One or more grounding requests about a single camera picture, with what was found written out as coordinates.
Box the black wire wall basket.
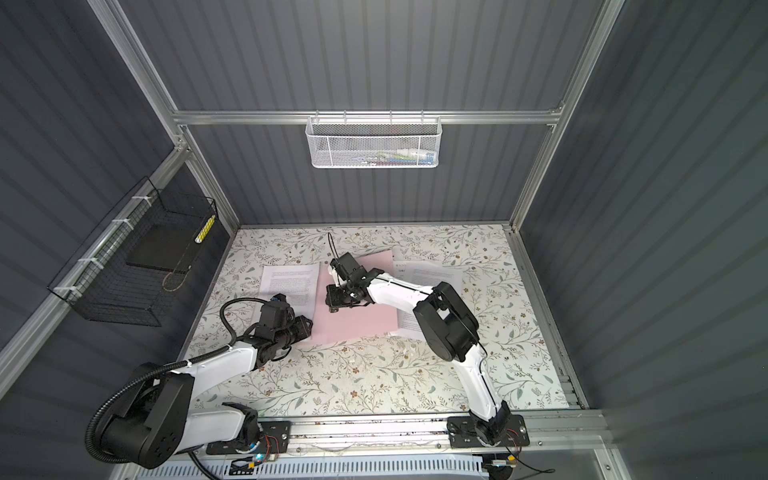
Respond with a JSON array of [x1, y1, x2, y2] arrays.
[[48, 181, 218, 327]]

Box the white mesh wall basket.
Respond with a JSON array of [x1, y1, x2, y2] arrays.
[[305, 119, 443, 169]]

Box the white vented cable duct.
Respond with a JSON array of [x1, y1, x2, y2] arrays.
[[134, 455, 490, 480]]

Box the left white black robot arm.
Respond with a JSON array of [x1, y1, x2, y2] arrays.
[[84, 294, 313, 469]]

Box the black foam pad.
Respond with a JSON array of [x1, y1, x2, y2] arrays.
[[126, 225, 202, 273]]

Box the yellow marker pen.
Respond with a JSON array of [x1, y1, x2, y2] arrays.
[[194, 215, 217, 244]]

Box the pink folder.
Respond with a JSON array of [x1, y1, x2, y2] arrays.
[[304, 263, 398, 346]]

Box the stack of printed papers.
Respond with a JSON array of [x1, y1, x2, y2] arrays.
[[390, 261, 464, 342]]

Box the floral table mat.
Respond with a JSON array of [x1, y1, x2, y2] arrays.
[[186, 224, 574, 417]]

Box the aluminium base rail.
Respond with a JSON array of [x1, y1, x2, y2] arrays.
[[119, 410, 610, 457]]

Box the printed paper sheet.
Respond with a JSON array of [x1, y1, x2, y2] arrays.
[[259, 264, 319, 319]]

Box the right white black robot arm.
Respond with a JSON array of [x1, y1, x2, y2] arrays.
[[326, 253, 511, 446]]

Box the pens in white basket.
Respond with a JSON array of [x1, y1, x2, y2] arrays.
[[358, 148, 438, 167]]

